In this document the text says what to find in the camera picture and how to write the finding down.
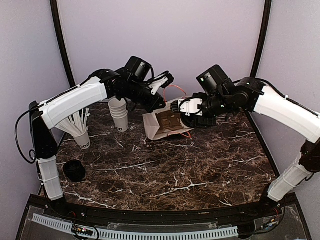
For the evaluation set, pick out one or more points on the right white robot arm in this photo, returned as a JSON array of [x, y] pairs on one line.
[[259, 96]]

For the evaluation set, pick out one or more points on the stack of black lids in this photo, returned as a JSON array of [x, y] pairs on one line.
[[74, 170]]

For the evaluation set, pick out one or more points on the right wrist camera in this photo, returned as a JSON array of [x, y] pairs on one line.
[[211, 79]]

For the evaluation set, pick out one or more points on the printed paper takeout bag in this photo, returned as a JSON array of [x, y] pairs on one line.
[[151, 125]]

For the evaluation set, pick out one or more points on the brown cardboard cup carrier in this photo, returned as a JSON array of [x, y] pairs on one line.
[[168, 121]]

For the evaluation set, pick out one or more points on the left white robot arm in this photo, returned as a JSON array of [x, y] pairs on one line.
[[100, 85]]

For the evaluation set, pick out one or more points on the white cup holding straws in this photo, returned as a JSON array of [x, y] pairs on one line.
[[83, 140]]

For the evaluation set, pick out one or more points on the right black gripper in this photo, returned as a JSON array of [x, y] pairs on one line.
[[200, 122]]

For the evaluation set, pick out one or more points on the white slotted cable duct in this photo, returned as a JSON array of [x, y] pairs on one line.
[[125, 231]]

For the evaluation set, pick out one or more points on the stack of white paper cups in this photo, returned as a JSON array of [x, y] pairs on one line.
[[118, 111]]

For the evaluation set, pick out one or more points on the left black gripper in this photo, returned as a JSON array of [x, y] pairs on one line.
[[154, 105]]

